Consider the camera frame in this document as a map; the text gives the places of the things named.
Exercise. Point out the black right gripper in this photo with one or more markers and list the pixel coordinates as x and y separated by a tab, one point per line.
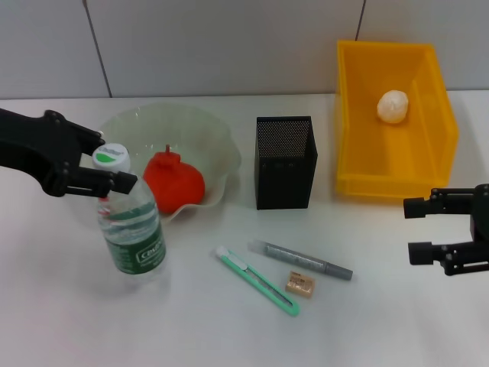
482	214

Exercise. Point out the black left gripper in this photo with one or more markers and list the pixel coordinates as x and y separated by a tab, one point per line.
38	149

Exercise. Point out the orange fruit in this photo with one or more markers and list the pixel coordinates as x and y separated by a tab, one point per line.
175	183

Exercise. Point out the green label water bottle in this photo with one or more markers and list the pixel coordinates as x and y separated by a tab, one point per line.
133	237

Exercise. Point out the white paper ball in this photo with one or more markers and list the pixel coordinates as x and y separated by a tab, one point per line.
392	106

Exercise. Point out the translucent green fruit plate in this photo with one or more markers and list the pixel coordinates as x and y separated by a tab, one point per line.
198	134

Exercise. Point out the grey marker pen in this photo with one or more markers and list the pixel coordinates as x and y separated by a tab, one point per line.
298	260

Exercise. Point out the beige eraser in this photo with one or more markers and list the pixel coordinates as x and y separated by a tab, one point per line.
300	284

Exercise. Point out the black mesh pen holder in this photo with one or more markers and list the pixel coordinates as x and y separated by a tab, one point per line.
282	183

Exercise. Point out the green utility knife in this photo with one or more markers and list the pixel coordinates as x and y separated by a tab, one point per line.
263	284

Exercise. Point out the yellow plastic bin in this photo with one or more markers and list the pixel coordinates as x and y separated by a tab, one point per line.
397	160

